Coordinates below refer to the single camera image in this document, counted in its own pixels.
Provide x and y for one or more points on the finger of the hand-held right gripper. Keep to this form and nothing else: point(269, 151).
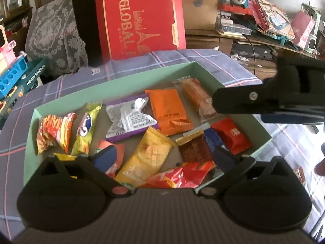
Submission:
point(241, 100)
point(292, 119)

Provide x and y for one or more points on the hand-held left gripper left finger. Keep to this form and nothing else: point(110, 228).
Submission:
point(106, 158)

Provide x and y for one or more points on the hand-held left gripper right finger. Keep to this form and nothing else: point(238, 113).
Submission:
point(223, 158)

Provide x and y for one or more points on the orange red snack packet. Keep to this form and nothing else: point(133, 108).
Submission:
point(119, 157)

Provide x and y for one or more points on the blue snack packet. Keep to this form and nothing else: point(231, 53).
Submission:
point(212, 138)

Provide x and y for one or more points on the red square snack packet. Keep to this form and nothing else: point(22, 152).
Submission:
point(232, 136)

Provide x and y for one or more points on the brown gold snack packet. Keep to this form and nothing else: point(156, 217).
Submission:
point(195, 148)

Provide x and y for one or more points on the yellow mango snack packet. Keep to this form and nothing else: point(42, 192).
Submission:
point(144, 157)

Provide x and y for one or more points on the purple silver snack packet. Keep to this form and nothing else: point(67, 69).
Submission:
point(127, 119)

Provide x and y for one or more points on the shiny red snack packet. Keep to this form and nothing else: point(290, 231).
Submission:
point(182, 176)

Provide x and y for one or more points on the green shallow tray box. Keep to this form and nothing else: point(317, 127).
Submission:
point(114, 86)

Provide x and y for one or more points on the person's right hand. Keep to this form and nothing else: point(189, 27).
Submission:
point(320, 167)

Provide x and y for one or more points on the yellow green snack packet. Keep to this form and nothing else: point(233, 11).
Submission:
point(85, 129)

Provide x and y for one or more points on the clear wrapped cake packet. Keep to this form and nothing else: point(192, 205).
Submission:
point(196, 94)

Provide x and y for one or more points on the black flat device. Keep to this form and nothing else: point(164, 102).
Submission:
point(266, 52)

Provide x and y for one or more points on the pink gift bag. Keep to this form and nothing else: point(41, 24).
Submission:
point(303, 29)

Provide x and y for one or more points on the red orange chips packet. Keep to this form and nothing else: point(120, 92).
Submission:
point(54, 132)

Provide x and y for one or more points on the mint green toy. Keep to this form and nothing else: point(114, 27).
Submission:
point(316, 17)

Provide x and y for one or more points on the colourful picture books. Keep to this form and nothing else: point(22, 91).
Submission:
point(274, 17)

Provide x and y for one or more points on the brown cardboard box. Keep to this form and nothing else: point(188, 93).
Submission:
point(200, 5)

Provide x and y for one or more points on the teal toy box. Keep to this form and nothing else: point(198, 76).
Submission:
point(35, 76)

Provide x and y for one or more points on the blue plastic toy rack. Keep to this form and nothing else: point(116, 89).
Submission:
point(12, 78)

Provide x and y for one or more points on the red cardboard box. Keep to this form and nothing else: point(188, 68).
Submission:
point(137, 22)

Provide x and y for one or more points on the lace covered cushion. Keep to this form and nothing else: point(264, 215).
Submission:
point(55, 35)

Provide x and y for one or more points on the pink toy set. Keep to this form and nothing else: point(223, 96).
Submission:
point(6, 56)

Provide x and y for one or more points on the wooden shelf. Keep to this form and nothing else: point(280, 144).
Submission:
point(15, 2)

